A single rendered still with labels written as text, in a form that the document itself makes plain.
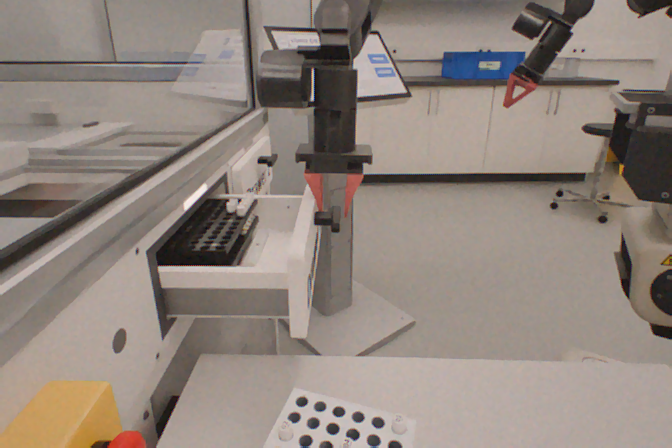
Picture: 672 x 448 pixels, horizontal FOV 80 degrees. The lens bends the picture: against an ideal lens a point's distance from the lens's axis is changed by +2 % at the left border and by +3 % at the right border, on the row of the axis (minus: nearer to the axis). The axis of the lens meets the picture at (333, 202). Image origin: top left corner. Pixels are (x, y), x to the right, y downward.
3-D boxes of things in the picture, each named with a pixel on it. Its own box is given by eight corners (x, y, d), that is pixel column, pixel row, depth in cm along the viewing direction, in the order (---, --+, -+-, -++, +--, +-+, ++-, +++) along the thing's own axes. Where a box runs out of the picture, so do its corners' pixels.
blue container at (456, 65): (503, 76, 378) (507, 51, 370) (523, 79, 339) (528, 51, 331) (439, 76, 376) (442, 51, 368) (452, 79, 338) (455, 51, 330)
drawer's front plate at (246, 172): (272, 178, 101) (269, 135, 97) (245, 224, 74) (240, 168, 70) (265, 178, 101) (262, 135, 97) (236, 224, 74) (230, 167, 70)
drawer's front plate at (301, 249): (321, 231, 71) (320, 172, 67) (306, 341, 44) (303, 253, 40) (311, 230, 71) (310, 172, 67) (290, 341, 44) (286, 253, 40)
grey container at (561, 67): (559, 76, 381) (563, 57, 375) (578, 78, 352) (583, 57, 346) (517, 76, 380) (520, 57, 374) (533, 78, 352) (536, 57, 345)
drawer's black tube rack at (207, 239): (260, 235, 65) (257, 198, 63) (230, 296, 49) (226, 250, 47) (126, 233, 66) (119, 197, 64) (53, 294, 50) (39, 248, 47)
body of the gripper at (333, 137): (300, 155, 58) (299, 103, 55) (369, 157, 58) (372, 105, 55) (294, 167, 52) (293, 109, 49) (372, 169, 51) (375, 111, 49)
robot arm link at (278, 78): (351, -3, 47) (355, 34, 56) (257, -3, 48) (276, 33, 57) (344, 96, 46) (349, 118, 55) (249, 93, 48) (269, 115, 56)
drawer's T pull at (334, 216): (340, 212, 58) (340, 204, 58) (339, 234, 51) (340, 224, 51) (316, 212, 58) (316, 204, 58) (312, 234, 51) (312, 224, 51)
